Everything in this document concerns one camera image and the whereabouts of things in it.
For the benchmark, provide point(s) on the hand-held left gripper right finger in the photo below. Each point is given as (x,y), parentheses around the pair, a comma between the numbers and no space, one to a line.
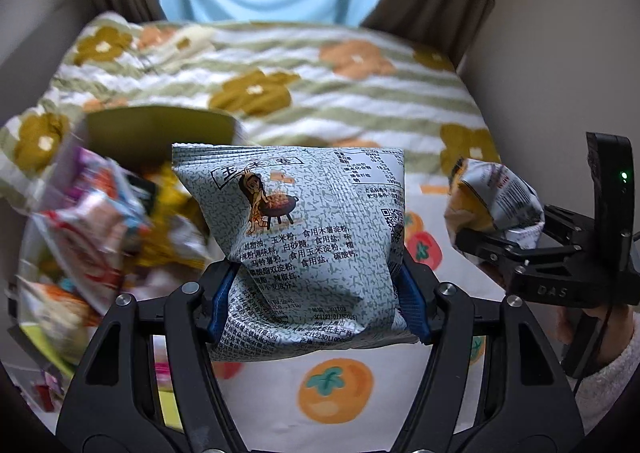
(415,303)

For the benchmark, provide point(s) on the person's right forearm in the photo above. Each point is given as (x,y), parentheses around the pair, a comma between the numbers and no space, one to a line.
(610,393)

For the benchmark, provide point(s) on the white persimmon print cloth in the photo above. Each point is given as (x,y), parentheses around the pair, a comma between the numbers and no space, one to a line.
(270,398)

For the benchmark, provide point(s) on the grey patterned snack bag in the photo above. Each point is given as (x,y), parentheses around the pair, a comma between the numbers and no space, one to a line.
(310,233)

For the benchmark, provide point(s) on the white orange snack bag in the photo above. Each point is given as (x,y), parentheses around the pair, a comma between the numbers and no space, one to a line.
(500,198)

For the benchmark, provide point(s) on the box of assorted snack packets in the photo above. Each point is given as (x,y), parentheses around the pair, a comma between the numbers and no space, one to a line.
(100,233)

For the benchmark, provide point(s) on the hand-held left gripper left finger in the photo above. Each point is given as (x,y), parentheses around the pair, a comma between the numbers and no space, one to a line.
(220,293)

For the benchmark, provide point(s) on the person's right hand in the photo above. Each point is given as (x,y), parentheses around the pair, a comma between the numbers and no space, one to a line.
(617,333)

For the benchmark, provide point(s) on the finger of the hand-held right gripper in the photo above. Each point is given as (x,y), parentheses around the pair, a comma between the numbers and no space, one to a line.
(490,248)
(567,228)

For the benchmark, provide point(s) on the striped floral blanket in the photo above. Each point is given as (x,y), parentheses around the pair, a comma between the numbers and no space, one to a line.
(325,98)

